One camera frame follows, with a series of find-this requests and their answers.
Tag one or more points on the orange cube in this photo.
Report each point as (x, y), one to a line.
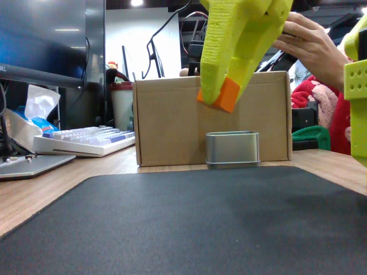
(226, 100)

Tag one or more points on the yellow-green robot arm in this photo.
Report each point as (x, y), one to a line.
(357, 114)

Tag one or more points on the metal tin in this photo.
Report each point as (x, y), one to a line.
(232, 149)

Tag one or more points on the person right hand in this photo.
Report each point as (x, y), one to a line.
(312, 46)

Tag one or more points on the black box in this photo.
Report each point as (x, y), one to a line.
(304, 118)

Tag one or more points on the brown cardboard box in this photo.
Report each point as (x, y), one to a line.
(169, 129)

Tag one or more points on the green clamp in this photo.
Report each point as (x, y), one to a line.
(314, 136)

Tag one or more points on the white bin with red rim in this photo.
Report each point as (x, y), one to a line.
(121, 106)

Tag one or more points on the white purple keyboard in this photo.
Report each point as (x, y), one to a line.
(83, 140)

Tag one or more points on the black mouse mat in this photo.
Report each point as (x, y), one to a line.
(172, 223)

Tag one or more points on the black computer monitor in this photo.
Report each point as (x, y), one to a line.
(43, 37)

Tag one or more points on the tissue pack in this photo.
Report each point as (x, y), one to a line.
(37, 106)

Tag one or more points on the silver monitor stand base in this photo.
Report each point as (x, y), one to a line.
(31, 167)

